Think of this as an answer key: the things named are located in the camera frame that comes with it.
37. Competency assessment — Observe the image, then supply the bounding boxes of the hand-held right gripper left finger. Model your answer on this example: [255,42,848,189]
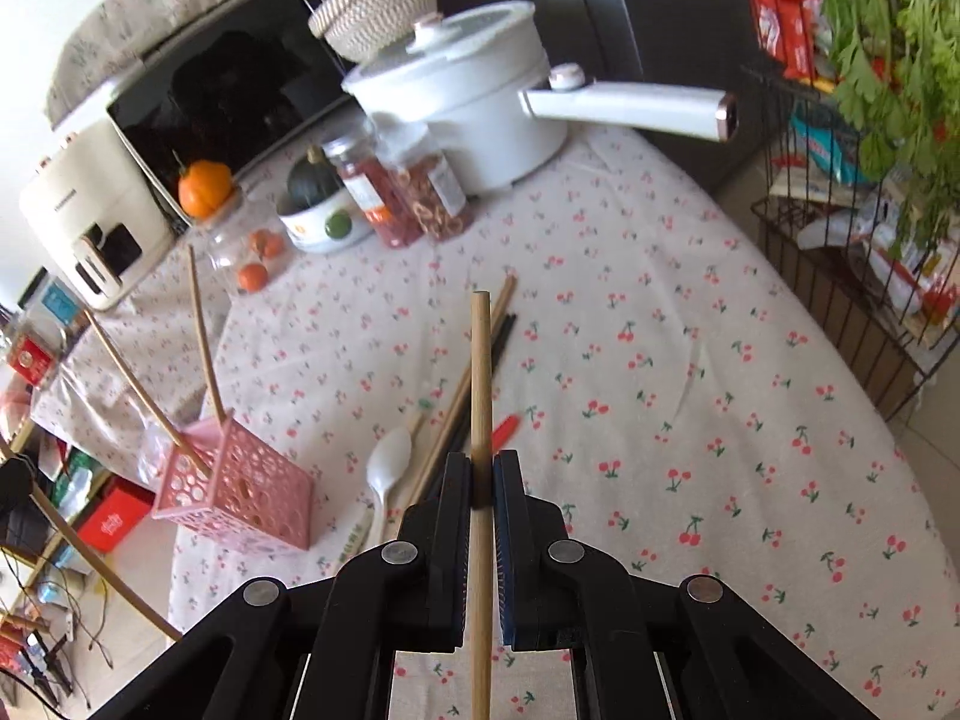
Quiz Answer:
[90,450,477,720]

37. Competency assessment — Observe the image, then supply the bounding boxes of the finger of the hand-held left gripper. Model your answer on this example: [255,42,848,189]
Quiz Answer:
[0,457,37,533]

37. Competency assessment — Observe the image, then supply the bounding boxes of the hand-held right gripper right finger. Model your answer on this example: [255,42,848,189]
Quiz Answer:
[491,450,882,720]

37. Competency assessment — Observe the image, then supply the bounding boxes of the white plastic spoon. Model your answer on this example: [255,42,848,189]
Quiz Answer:
[364,426,415,550]

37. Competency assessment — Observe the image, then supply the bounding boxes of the wooden chopstick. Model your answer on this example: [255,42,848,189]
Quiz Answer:
[0,439,183,642]
[84,311,213,479]
[405,275,518,511]
[187,246,226,421]

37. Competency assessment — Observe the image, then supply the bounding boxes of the bundle of chopsticks and spoon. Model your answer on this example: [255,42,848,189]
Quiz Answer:
[466,291,497,720]

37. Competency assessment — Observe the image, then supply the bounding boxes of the bamboo chopsticks packet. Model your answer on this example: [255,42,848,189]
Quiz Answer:
[319,499,380,578]

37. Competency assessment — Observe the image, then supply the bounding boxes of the pink perforated utensil holder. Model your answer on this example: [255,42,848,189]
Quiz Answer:
[150,411,316,552]

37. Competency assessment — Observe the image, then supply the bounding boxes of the red cardboard box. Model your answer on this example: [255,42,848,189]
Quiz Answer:
[75,480,155,552]

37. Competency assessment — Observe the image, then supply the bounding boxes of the red label jar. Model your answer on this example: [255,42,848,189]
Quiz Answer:
[7,336,50,389]

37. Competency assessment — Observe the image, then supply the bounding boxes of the cherry printed tablecloth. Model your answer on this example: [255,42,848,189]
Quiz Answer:
[30,120,960,720]

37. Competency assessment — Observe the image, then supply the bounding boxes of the jar of dried fruit rings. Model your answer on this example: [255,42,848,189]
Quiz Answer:
[379,124,475,242]

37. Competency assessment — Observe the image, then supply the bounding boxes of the cream air fryer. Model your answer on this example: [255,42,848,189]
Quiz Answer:
[19,118,185,312]

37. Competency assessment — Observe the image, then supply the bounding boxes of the white ceramic bowl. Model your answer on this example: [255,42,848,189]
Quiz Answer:
[277,187,374,254]

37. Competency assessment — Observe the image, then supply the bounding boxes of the jar of red dried fruit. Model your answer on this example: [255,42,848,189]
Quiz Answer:
[321,124,425,248]

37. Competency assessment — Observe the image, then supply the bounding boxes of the clear glass jar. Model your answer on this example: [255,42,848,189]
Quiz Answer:
[206,187,290,293]

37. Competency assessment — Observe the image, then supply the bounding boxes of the dark green squash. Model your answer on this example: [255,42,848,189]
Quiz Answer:
[287,146,347,211]

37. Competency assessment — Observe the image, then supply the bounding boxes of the large orange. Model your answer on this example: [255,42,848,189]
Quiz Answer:
[178,154,235,217]

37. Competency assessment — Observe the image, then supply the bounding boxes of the white cooking pot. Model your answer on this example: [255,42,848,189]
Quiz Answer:
[341,1,740,196]

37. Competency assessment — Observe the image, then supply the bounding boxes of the black microwave oven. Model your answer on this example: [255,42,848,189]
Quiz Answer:
[105,0,391,230]

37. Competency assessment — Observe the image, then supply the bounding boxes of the blue packet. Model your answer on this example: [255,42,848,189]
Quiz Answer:
[791,101,875,188]

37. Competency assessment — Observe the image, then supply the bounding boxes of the woven basket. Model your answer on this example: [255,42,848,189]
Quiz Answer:
[307,0,437,65]

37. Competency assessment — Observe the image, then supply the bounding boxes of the floral cloth cover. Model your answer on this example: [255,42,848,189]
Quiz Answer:
[45,0,361,128]

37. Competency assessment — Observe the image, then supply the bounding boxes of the red snack packets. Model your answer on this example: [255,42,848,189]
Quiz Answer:
[739,0,826,83]

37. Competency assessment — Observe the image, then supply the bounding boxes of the leafy greens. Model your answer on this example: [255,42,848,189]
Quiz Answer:
[817,0,960,256]

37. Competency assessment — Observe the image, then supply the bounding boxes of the black wire rack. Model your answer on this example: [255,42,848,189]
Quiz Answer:
[739,60,960,421]

